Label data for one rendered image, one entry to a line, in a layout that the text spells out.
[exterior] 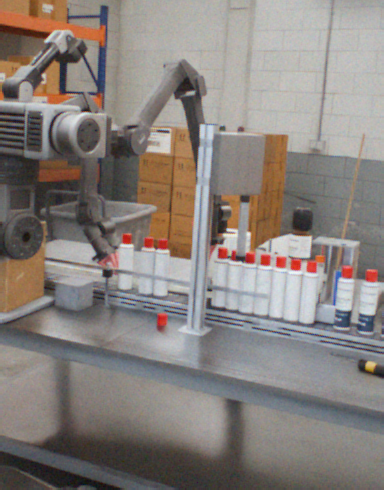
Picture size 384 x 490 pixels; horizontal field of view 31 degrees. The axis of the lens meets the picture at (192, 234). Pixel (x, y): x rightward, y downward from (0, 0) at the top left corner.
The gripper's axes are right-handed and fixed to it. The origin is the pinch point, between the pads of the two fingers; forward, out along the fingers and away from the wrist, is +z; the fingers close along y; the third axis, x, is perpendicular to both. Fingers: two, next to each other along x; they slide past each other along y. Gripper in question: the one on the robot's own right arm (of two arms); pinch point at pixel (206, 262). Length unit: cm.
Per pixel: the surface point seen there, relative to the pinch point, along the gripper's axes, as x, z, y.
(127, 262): 8.0, 2.9, 27.5
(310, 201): -463, 25, 85
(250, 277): 8.6, 0.9, -19.6
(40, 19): -302, -127, 302
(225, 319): 11.2, 16.0, -12.9
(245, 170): 16.2, -34.7, -17.7
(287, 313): 8.3, 10.9, -33.2
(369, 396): 44, 19, -67
